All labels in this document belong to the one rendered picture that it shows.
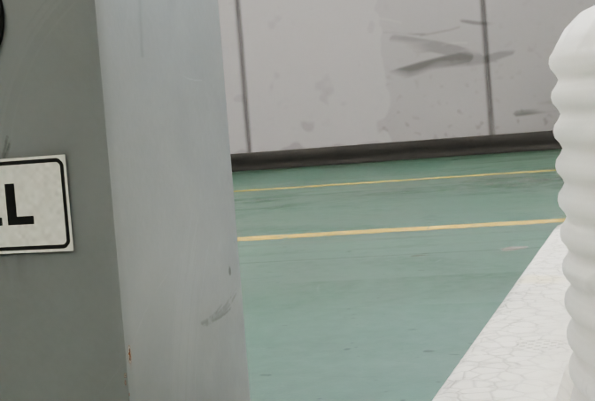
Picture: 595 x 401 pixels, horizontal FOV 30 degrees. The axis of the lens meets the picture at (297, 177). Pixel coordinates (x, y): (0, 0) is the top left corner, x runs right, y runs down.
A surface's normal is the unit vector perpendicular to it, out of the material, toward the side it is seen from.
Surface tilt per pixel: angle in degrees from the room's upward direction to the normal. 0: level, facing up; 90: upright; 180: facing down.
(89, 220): 90
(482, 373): 0
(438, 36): 90
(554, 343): 0
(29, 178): 90
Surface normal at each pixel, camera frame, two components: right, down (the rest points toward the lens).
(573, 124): -0.84, -0.54
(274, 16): -0.19, 0.07
